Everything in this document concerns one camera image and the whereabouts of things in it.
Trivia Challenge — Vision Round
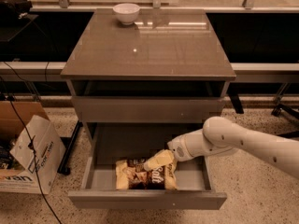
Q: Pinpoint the grey drawer cabinet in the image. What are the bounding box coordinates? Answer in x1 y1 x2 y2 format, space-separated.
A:
60 8 236 211

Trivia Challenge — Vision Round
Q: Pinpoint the cardboard box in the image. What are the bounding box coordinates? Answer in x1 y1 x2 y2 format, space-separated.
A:
0 101 65 194

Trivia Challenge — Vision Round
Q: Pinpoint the black office chair base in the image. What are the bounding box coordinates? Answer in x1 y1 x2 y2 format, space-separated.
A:
271 104 299 138

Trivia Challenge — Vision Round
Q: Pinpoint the closed top drawer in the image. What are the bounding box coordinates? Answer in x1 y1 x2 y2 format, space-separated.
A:
72 96 224 123

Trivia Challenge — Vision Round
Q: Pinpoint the white bowl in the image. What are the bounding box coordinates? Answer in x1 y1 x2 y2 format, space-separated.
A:
113 3 140 25

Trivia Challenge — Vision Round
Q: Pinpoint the black table leg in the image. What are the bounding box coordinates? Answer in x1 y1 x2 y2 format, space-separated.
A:
58 121 82 175

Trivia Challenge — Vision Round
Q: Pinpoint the black cable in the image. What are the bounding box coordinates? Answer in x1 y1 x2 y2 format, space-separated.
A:
0 61 64 224

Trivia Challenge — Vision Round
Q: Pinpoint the black bag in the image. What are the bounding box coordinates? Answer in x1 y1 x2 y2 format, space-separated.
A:
0 0 33 20

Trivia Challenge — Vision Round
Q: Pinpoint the open middle drawer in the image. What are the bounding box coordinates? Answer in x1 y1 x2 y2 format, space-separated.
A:
68 123 227 210

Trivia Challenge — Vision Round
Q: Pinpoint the brown chip bag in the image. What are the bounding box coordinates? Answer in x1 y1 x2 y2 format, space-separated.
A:
116 159 178 189

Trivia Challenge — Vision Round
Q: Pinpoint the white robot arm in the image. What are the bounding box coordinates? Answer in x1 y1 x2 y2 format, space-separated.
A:
144 117 299 178

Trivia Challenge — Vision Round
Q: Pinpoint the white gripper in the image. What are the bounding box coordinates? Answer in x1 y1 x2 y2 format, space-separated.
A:
143 130 214 171

